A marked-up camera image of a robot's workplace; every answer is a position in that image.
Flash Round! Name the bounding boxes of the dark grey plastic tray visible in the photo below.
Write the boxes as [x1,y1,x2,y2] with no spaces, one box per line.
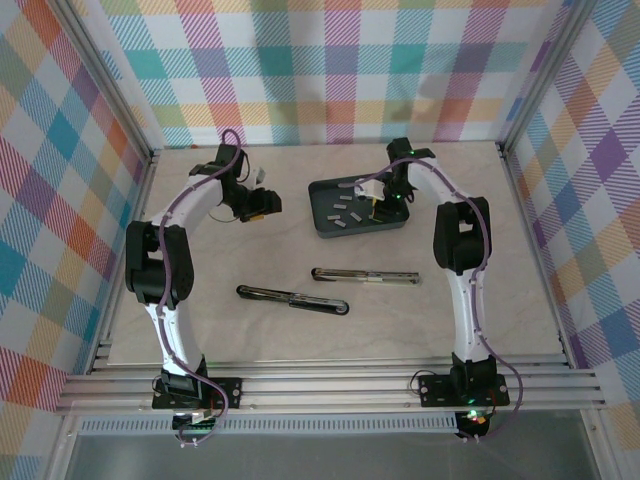
[307,172,413,242]

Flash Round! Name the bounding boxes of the grey metal bottom panel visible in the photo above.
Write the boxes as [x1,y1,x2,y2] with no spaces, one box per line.
[64,432,601,480]

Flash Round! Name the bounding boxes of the aluminium side rail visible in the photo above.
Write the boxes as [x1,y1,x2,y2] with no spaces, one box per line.
[89,149,162,374]
[496,143,575,369]

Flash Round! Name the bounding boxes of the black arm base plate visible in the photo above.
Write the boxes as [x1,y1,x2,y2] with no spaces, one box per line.
[417,372,511,407]
[151,377,245,412]

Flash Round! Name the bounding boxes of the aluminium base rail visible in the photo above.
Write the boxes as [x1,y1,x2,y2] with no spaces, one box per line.
[53,353,606,415]

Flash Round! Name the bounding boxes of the aluminium frame post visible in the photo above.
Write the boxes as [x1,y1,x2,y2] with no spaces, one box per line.
[49,0,162,166]
[497,0,604,161]

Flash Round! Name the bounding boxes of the grey slotted cable duct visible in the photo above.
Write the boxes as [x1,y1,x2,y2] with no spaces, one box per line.
[78,412,460,435]

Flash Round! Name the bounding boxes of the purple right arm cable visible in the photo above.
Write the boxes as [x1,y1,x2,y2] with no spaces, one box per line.
[355,155,527,444]

